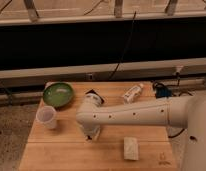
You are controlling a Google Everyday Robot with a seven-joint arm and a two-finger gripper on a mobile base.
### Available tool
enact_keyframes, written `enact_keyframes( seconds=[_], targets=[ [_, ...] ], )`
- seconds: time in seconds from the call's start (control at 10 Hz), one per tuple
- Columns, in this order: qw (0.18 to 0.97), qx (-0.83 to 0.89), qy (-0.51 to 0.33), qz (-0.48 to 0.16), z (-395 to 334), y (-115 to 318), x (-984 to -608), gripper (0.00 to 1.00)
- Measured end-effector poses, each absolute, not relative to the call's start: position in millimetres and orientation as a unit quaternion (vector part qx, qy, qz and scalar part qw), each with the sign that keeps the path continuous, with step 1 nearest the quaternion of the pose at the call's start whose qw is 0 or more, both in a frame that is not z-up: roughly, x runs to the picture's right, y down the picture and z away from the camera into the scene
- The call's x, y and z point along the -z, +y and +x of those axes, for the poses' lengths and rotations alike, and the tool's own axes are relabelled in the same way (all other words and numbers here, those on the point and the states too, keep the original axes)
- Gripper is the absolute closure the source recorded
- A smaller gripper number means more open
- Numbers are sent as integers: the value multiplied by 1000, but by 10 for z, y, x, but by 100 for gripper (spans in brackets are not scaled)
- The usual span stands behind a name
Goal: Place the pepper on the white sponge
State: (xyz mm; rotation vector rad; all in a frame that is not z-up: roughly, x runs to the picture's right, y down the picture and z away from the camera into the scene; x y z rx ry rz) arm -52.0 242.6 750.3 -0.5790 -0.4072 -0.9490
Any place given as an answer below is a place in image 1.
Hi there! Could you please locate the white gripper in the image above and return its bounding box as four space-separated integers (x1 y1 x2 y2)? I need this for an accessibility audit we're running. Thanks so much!
83 125 101 140

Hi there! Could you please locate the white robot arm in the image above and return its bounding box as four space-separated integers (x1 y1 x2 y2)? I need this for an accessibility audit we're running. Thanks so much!
76 93 206 171

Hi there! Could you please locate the white sponge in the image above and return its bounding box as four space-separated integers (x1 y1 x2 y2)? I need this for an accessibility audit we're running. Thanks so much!
124 137 139 161

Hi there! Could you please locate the black rectangular phone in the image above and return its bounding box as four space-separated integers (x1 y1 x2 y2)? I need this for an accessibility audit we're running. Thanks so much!
85 89 104 104

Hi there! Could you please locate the translucent plastic cup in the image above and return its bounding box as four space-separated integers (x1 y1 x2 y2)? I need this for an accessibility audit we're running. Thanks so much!
36 106 57 129

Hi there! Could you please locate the green bowl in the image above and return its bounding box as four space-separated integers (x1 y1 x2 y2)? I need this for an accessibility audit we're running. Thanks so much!
43 82 74 108

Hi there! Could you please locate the white plastic bottle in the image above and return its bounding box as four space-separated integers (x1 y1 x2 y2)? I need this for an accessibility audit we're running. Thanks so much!
122 84 144 104

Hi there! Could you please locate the blue black power adapter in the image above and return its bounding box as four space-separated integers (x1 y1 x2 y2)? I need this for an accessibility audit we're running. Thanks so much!
153 82 172 98

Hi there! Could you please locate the black hanging cable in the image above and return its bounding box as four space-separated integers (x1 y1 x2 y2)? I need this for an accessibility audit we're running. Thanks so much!
107 11 137 81

